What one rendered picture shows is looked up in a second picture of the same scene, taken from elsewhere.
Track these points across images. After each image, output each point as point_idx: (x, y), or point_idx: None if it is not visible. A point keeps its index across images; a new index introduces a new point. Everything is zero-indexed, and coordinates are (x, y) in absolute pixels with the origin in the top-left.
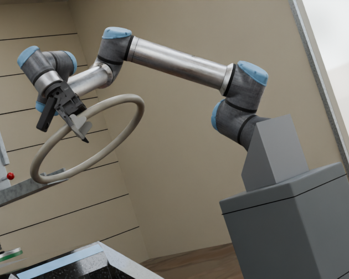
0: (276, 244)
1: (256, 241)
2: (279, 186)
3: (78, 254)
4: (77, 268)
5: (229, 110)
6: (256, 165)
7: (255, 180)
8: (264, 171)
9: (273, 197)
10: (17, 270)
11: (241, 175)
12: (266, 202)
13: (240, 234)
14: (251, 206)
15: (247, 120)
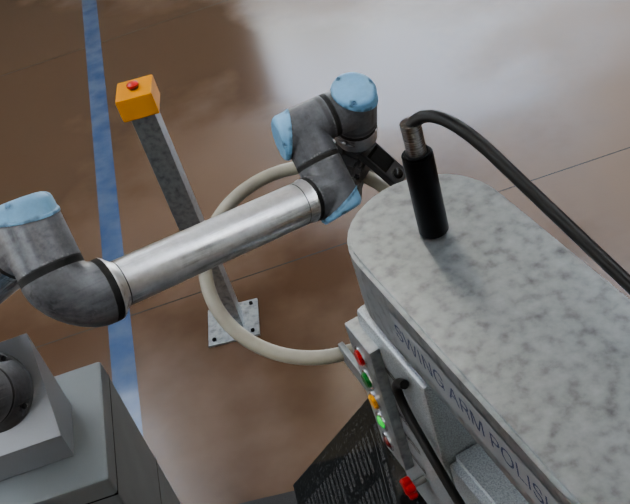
0: (136, 459)
1: (135, 482)
2: (101, 375)
3: None
4: None
5: None
6: (56, 399)
7: (67, 425)
8: (61, 399)
9: (108, 396)
10: None
11: (61, 435)
12: (111, 413)
13: (131, 496)
14: (113, 436)
15: None
